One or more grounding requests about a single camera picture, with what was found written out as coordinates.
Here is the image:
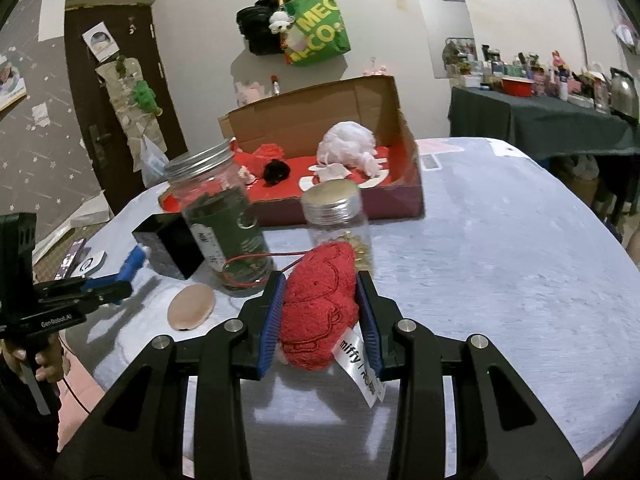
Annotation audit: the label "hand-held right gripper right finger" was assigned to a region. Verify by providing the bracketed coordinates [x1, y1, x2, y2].
[354, 270, 585, 480]

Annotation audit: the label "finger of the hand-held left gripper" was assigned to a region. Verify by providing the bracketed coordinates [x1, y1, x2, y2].
[35, 271, 138, 296]
[37, 282, 133, 313]

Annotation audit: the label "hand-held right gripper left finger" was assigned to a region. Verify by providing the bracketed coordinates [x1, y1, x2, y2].
[52, 270, 287, 480]

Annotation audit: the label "red plush toy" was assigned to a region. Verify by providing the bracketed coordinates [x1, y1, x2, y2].
[222, 241, 387, 409]

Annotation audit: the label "red-lined cardboard box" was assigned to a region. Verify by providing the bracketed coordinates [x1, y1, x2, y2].
[159, 75, 426, 228]

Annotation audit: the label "black fluffy scrunchie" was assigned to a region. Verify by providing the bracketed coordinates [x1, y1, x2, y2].
[263, 158, 292, 186]

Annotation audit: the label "person's left forearm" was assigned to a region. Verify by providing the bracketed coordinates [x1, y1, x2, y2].
[0, 360, 63, 466]

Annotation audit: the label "person's left hand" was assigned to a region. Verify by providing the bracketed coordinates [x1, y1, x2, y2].
[0, 332, 68, 386]

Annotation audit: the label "white power bank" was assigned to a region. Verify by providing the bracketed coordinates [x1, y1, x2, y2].
[75, 250, 108, 278]

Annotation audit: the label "beige round powder puff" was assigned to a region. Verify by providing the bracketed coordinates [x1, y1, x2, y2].
[167, 282, 217, 332]

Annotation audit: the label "dark printed square box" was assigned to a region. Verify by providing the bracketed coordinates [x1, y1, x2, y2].
[131, 212, 206, 281]

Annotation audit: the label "small glass jar gold contents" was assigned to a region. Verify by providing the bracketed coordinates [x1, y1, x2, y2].
[301, 180, 376, 276]

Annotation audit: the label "large jar with green contents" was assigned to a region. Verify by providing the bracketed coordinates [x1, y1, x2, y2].
[164, 138, 275, 292]

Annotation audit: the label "clear plastic bag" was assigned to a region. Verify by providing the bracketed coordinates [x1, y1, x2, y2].
[139, 134, 171, 188]

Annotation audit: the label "hanging paper organizer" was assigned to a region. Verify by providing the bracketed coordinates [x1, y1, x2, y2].
[95, 55, 168, 171]

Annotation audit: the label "dark brown door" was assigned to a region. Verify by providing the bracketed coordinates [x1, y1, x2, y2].
[64, 0, 188, 218]

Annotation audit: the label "pale pink bath pouf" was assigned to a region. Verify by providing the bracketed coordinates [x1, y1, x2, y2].
[317, 121, 381, 178]

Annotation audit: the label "paper picture on door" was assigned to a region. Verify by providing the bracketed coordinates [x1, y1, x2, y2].
[81, 21, 121, 65]

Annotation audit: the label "pink plush toy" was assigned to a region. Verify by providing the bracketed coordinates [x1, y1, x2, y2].
[236, 80, 263, 107]

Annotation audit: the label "table with dark green cloth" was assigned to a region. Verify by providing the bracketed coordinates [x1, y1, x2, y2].
[447, 85, 640, 166]

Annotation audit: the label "red basin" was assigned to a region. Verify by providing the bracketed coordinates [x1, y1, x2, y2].
[500, 76, 536, 97]

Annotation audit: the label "green tote bag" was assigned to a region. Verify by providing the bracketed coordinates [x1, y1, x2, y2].
[277, 0, 348, 67]

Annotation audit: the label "black backpack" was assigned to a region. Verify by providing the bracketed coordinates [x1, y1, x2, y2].
[236, 0, 286, 56]

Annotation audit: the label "small white plush toy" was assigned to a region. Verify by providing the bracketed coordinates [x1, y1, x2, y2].
[269, 10, 296, 35]

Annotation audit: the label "row of cosmetic bottles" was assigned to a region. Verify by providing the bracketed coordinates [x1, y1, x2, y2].
[442, 37, 611, 111]

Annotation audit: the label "metal kettle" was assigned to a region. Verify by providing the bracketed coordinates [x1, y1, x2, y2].
[607, 67, 640, 121]

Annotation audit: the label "door handle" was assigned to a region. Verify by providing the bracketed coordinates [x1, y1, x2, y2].
[89, 125, 112, 161]

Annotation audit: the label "wall calendar picture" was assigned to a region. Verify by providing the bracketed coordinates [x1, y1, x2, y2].
[0, 52, 28, 111]

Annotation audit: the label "wall mirror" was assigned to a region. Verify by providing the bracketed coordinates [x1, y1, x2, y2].
[406, 0, 481, 80]

